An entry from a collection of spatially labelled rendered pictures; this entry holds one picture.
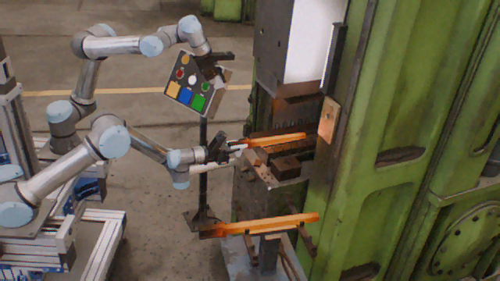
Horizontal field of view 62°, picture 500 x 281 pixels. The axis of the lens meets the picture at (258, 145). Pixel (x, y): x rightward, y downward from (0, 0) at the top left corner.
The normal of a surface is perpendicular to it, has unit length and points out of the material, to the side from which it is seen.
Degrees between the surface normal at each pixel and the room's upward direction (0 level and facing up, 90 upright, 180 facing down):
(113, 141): 86
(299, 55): 90
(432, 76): 89
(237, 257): 0
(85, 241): 0
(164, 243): 0
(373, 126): 89
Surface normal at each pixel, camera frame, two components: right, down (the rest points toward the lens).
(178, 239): 0.09, -0.83
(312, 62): 0.43, 0.54
